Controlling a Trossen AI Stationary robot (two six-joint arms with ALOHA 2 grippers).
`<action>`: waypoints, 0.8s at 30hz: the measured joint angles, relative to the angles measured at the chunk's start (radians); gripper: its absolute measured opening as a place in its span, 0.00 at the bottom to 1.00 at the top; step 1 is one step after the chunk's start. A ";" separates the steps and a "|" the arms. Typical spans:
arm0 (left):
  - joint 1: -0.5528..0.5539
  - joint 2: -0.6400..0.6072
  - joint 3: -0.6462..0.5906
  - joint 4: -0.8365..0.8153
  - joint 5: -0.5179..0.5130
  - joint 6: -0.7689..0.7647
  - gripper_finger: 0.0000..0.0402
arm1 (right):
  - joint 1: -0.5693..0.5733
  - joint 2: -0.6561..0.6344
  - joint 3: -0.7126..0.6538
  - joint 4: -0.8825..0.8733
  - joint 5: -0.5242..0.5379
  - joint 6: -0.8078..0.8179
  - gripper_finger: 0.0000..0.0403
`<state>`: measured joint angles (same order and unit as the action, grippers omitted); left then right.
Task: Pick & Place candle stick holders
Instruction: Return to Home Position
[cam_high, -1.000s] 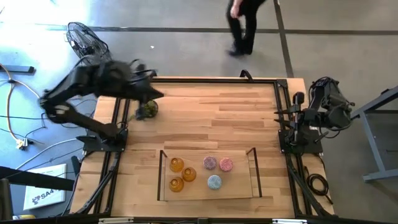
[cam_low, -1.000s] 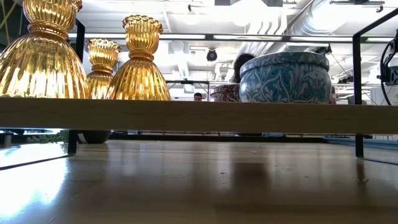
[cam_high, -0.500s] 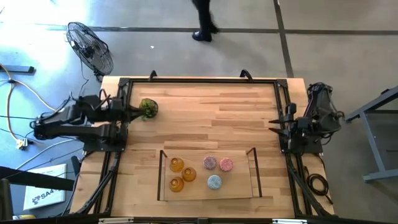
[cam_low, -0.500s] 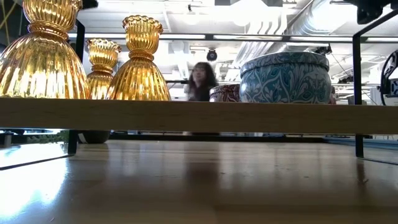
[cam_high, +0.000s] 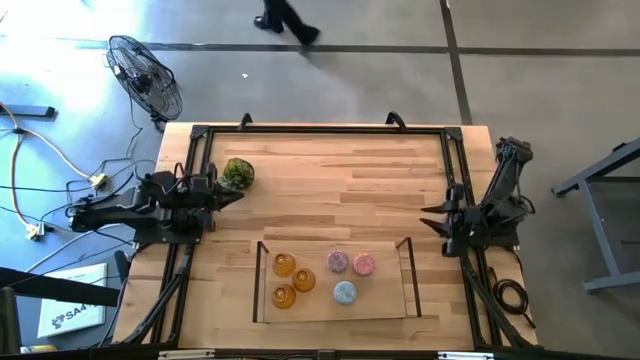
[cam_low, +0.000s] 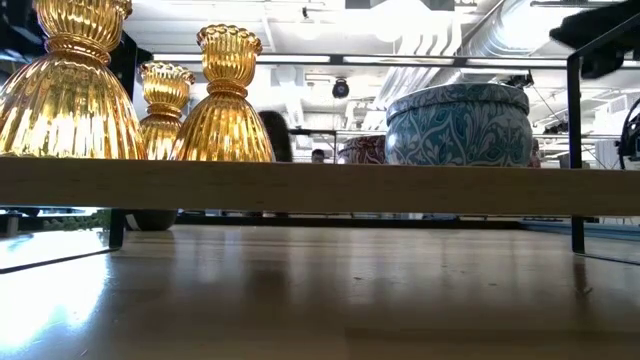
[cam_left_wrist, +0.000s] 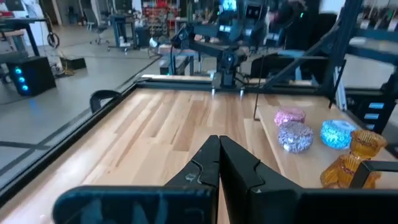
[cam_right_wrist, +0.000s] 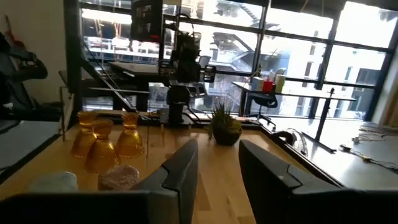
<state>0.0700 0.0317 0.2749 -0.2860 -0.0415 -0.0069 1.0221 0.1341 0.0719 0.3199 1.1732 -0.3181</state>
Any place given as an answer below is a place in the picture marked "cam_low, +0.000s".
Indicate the potted green succulent plant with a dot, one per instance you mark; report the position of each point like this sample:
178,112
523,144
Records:
150,220

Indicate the black ceiling spotlight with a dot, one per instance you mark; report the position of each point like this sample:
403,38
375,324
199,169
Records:
340,90

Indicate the silver ventilation duct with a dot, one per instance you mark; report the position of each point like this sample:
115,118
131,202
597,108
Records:
500,30

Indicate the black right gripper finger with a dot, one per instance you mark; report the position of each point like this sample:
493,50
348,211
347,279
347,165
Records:
580,30

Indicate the blue patterned candle tin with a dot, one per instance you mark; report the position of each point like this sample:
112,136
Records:
460,130

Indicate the amber glass candlestick holder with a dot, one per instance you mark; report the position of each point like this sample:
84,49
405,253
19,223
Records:
162,90
65,110
222,125

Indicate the overhead light bar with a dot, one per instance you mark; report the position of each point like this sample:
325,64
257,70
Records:
337,59

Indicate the black-legged background table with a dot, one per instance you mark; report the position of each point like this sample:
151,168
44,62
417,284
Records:
320,132

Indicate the dark red floral candle tin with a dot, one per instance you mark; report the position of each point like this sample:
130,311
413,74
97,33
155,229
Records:
362,150

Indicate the black rig frame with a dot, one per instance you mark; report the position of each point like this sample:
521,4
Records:
375,221

